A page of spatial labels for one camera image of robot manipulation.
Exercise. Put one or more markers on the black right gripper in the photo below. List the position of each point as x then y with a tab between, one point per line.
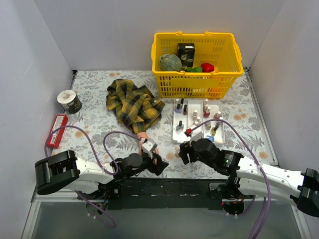
186	152

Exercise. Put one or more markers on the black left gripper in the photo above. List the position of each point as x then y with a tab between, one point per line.
154	164

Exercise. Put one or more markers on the mannequin hand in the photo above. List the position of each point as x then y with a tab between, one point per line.
143	137

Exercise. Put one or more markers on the yellow plaid shirt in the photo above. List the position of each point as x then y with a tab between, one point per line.
135	107

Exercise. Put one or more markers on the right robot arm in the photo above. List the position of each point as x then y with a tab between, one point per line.
246	178

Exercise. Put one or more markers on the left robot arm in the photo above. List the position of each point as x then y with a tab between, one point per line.
66	171

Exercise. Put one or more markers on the blue polish bottle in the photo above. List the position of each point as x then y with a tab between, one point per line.
211	138

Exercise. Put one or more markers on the yellow polish bottle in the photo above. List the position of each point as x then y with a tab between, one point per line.
214	130

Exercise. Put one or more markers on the clear polish bottle white cap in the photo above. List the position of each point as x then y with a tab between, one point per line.
195	115

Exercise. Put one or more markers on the red glitter polish bottle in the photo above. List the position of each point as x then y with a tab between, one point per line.
206	112

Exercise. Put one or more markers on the white divided tray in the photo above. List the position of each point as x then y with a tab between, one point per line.
207	123

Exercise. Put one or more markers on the dark red polish bottle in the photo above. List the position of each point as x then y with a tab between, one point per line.
185	110

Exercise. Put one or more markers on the lilac polish bottle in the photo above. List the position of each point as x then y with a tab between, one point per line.
177	107

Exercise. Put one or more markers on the floral table mat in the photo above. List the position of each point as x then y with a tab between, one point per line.
94	133

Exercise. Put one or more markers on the green bell pepper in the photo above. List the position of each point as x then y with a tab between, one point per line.
197	69

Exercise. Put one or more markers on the red bell pepper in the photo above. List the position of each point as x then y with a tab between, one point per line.
207	67

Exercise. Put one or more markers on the green melon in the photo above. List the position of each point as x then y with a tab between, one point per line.
170	62

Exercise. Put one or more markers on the yellow plastic basket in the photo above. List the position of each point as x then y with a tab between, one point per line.
219	49

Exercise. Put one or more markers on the black carton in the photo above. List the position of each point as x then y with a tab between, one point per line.
186	52

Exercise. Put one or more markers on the red flat box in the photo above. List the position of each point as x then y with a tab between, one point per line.
56	135

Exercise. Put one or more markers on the black tin with white lid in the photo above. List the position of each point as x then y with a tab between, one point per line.
69	101

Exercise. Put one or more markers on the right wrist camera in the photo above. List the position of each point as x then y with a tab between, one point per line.
193	134

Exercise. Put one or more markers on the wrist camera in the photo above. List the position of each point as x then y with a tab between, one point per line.
148	147
193	134

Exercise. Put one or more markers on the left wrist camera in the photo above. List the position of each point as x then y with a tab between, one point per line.
148	147

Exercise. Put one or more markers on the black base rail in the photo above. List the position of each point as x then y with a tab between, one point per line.
160	193

